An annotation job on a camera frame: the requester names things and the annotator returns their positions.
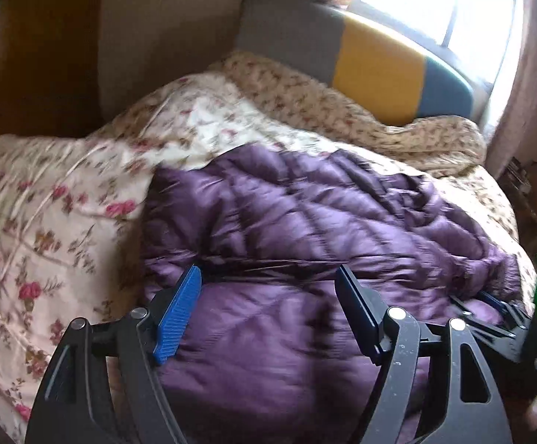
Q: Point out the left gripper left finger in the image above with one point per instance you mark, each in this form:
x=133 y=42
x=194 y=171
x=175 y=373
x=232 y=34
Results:
x=74 y=403

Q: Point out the window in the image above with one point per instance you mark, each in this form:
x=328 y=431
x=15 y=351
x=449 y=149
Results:
x=469 y=35

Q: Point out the floral bed duvet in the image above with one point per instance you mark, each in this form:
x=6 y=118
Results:
x=69 y=210

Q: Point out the grey yellow blue headboard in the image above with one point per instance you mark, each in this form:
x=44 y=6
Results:
x=394 y=78

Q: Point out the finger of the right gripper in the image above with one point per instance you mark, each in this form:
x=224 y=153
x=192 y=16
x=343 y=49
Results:
x=511 y=313
x=500 y=341

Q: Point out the small-flower patterned pillow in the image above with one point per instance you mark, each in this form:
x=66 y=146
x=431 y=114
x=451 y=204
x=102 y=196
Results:
x=440 y=145

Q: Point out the purple quilted down jacket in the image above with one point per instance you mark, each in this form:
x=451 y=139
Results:
x=268 y=355

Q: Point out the wooden bedside shelf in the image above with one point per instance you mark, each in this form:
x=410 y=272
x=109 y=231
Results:
x=521 y=190

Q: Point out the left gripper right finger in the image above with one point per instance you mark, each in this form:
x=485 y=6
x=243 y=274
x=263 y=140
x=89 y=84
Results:
x=439 y=368

